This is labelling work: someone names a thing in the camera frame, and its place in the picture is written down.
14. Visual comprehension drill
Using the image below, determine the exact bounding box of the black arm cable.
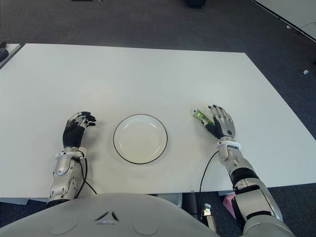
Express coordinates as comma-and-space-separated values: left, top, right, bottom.
78, 158, 98, 196
197, 150, 219, 216

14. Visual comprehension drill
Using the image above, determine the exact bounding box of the grey side table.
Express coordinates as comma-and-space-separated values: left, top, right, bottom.
0, 43, 22, 70

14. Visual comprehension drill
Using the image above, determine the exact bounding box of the pink box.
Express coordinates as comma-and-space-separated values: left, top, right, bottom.
222, 194, 237, 219

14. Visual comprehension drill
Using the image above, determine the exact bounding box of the white plate black rim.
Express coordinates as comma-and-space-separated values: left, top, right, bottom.
113, 114, 169, 165

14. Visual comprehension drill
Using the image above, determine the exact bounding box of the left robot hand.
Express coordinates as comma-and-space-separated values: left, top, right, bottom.
63, 111, 97, 149

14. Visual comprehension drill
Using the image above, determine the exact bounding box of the green white toothpaste tube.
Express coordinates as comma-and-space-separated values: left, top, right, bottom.
190, 109, 214, 127

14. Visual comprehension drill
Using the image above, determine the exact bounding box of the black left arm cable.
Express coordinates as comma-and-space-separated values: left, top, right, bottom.
78, 158, 98, 196

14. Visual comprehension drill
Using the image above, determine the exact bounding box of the grey robot torso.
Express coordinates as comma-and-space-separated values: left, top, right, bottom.
0, 192, 220, 237

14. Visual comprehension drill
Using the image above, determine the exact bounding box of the metal bracket under table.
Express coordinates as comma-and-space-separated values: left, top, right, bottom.
201, 202, 216, 233

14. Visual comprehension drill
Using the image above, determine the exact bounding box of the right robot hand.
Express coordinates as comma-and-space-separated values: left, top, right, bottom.
203, 105, 235, 140

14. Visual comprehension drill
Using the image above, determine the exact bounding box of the white background table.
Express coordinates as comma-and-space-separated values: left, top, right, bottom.
251, 0, 316, 41

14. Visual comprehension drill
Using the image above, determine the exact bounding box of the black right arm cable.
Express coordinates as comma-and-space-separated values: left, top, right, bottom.
197, 150, 219, 216

